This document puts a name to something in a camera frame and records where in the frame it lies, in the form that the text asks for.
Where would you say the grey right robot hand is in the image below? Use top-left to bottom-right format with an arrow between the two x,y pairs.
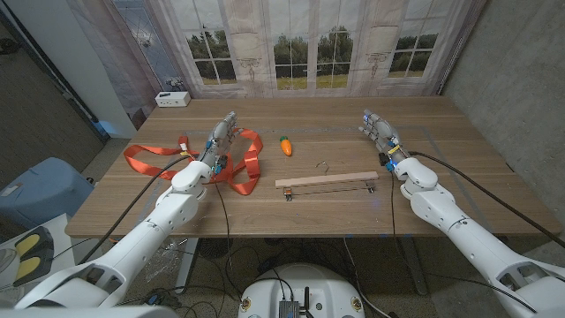
358,109 -> 411,171

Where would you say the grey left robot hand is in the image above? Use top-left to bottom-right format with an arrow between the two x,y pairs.
197,110 -> 243,171

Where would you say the orange ribbon with roll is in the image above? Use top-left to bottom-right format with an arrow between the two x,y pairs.
123,127 -> 264,196

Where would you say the wooden slat clip hanger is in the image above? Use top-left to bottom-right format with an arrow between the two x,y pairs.
275,161 -> 380,202

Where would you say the white power strip box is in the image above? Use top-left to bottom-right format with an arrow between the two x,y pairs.
154,91 -> 192,109

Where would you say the printed window backdrop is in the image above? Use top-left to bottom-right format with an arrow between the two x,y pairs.
147,0 -> 486,99

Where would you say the bluish printed backdrop panel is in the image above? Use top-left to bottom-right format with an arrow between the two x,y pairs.
65,0 -> 186,129

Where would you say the metal table leg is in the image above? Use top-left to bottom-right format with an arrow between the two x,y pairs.
175,237 -> 200,295
399,236 -> 429,296

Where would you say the clear plastic wrap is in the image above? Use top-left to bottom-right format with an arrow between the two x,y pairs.
145,240 -> 186,284

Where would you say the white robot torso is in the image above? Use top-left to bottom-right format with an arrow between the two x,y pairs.
237,262 -> 366,318

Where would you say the grey box with antenna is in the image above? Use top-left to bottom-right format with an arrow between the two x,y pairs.
278,286 -> 315,318

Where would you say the blue plastic bin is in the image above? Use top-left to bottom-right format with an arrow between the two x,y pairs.
0,156 -> 95,231

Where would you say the black yellow foot pedal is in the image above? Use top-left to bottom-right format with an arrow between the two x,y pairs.
12,225 -> 55,288

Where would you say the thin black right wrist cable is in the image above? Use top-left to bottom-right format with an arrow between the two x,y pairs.
388,170 -> 538,314

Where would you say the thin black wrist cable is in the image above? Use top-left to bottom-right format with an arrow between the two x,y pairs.
388,170 -> 538,314
214,174 -> 235,288

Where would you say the thin black left wrist cable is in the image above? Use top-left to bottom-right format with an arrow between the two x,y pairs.
214,174 -> 235,288

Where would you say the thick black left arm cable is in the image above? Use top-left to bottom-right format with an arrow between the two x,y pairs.
78,154 -> 198,265

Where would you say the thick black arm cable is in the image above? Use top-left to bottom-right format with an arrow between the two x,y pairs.
408,150 -> 565,249
78,154 -> 198,265

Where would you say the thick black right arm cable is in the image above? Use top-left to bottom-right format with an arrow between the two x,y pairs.
408,150 -> 565,249

